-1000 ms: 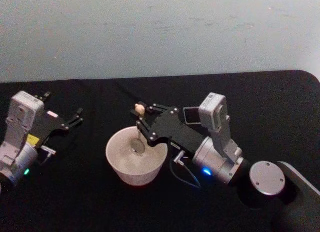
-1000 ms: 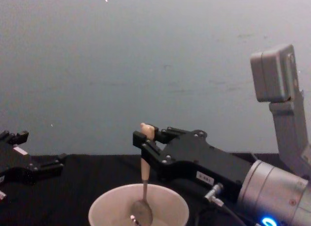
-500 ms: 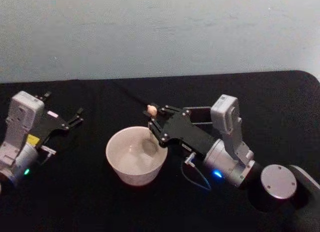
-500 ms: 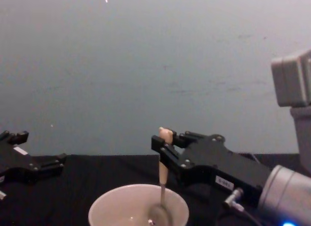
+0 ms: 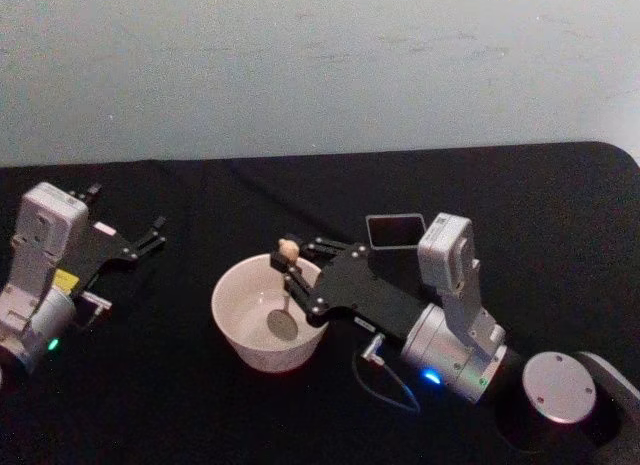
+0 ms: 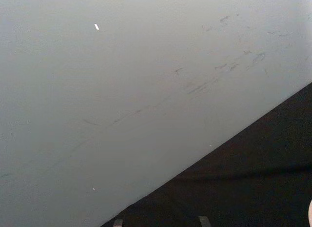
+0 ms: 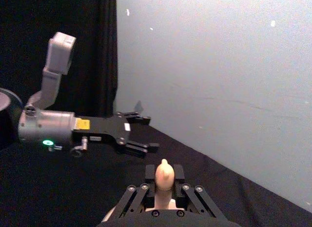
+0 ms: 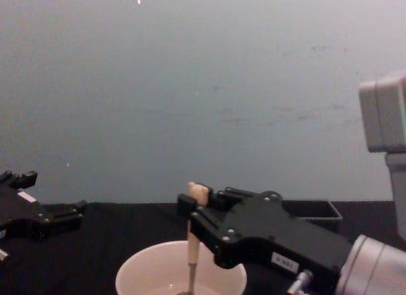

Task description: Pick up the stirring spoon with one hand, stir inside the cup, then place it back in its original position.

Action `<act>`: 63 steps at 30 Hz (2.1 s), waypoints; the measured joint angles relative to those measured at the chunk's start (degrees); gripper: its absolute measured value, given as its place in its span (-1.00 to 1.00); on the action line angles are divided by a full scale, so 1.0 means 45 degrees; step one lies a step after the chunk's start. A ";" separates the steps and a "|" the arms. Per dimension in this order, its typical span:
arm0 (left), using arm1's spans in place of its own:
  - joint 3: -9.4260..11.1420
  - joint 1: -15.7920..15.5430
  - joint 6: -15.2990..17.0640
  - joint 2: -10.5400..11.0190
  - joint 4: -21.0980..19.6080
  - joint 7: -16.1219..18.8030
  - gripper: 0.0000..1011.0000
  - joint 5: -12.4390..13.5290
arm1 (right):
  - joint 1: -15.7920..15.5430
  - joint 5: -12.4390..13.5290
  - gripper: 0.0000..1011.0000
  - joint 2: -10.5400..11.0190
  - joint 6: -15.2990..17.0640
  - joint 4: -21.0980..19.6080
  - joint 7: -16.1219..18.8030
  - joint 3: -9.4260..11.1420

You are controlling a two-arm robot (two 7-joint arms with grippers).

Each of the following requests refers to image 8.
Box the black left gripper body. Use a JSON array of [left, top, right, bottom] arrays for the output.
[[0, 184, 49, 244]]

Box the black table cloth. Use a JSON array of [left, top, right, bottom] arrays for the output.
[[0, 199, 406, 295]]

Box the pale pink round bowl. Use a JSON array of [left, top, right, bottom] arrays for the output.
[[115, 240, 247, 295]]

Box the cream handled metal utensil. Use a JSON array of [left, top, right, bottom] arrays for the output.
[[187, 181, 209, 294]]

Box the black rectangular open box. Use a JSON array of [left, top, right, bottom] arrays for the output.
[[281, 199, 344, 236]]

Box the silver cable plug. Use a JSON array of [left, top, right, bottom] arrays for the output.
[[287, 270, 314, 293]]

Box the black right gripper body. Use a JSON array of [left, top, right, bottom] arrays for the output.
[[189, 190, 353, 293]]

